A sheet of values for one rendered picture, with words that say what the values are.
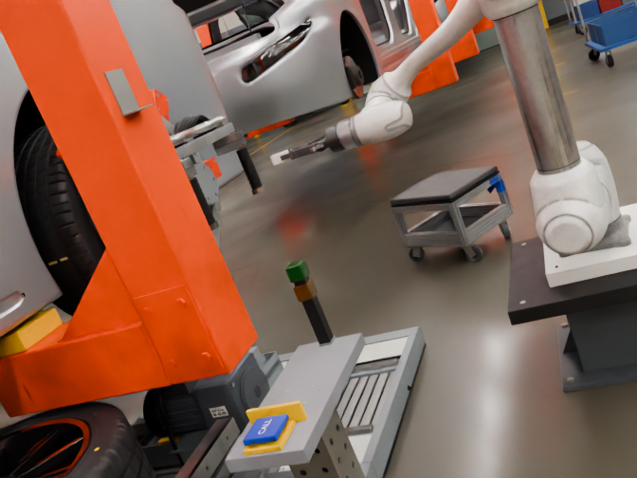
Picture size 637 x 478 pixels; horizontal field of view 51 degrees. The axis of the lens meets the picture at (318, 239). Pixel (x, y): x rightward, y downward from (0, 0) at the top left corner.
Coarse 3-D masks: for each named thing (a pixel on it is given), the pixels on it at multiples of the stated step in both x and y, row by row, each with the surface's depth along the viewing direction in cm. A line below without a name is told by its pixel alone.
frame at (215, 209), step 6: (168, 126) 212; (168, 132) 211; (186, 156) 222; (192, 156) 220; (198, 156) 223; (192, 162) 221; (198, 162) 222; (216, 204) 225; (210, 210) 223; (216, 210) 224; (216, 216) 224; (216, 234) 221; (216, 240) 220
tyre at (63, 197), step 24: (24, 144) 192; (48, 144) 184; (24, 168) 184; (48, 168) 179; (24, 192) 182; (48, 192) 178; (72, 192) 178; (48, 216) 177; (72, 216) 176; (48, 240) 180; (72, 240) 176; (96, 240) 181; (48, 264) 182; (72, 264) 180; (96, 264) 179; (72, 288) 185; (72, 312) 194
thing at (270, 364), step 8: (272, 352) 241; (264, 360) 242; (272, 360) 237; (280, 360) 242; (264, 368) 231; (272, 368) 236; (280, 368) 240; (272, 376) 234; (272, 384) 233; (144, 440) 210; (152, 440) 210; (160, 440) 205; (168, 440) 204; (176, 440) 203; (144, 448) 208; (152, 448) 207; (160, 448) 205; (168, 448) 204; (152, 456) 208; (160, 456) 207; (168, 456) 206; (176, 456) 205; (152, 464) 209; (160, 464) 208; (168, 464) 207; (176, 464) 206
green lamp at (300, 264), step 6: (294, 264) 152; (300, 264) 151; (306, 264) 153; (288, 270) 151; (294, 270) 151; (300, 270) 150; (306, 270) 152; (288, 276) 152; (294, 276) 151; (300, 276) 151; (306, 276) 152; (294, 282) 152
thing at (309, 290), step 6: (312, 282) 154; (294, 288) 153; (300, 288) 152; (306, 288) 152; (312, 288) 153; (300, 294) 152; (306, 294) 152; (312, 294) 152; (300, 300) 153; (306, 300) 153
